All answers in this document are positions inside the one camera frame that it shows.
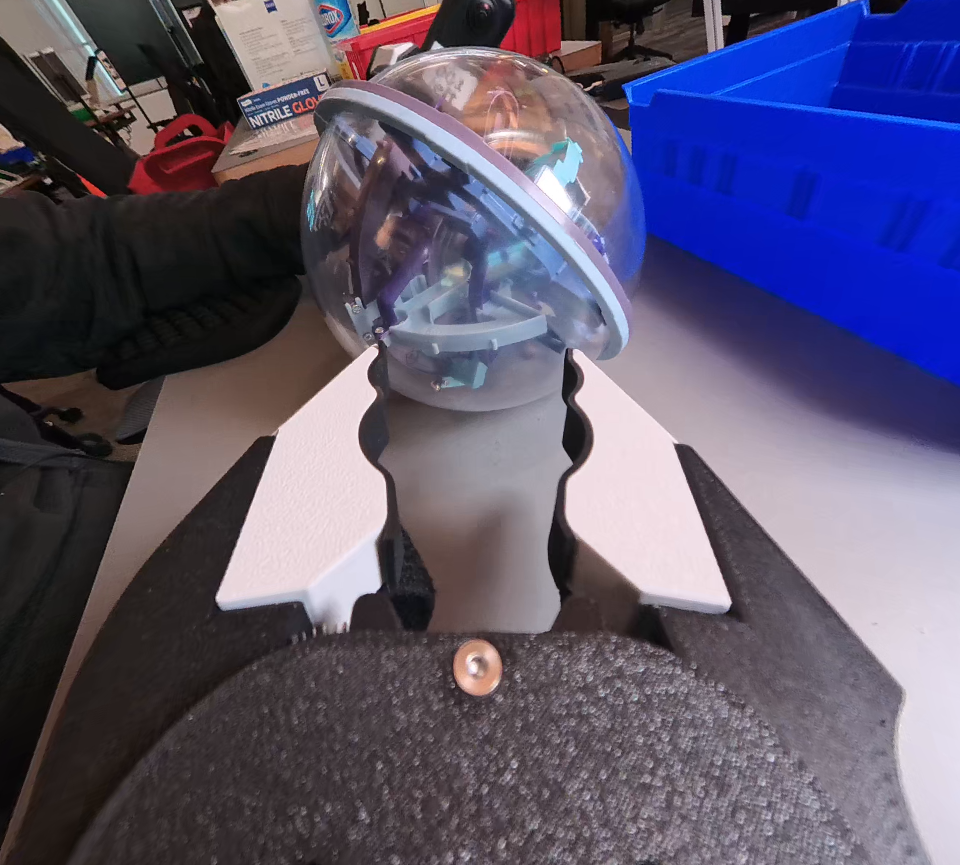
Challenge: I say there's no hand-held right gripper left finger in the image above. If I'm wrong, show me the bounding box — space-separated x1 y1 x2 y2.
215 345 439 637

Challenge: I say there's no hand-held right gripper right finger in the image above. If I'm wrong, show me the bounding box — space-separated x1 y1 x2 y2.
548 348 736 637

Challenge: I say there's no clear maze ball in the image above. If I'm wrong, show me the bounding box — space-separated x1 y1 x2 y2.
300 48 649 412

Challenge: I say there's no person's left forearm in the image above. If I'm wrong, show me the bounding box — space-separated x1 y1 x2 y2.
0 163 312 386

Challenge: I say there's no red plastic bin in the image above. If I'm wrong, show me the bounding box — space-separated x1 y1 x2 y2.
345 0 568 79

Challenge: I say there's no wipes canister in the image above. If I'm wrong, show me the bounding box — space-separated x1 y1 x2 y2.
308 0 361 44

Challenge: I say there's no white cardboard box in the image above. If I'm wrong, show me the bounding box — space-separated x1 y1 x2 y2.
215 0 331 94

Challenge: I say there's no glove box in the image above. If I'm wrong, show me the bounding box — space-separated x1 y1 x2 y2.
240 73 334 142

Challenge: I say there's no person's black printed jacket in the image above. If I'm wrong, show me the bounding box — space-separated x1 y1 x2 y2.
0 385 136 821

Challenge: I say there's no red bag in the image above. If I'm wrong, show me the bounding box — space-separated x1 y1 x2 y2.
128 115 229 196

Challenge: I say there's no blue plastic bin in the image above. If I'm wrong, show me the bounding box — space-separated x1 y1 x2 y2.
623 0 960 386

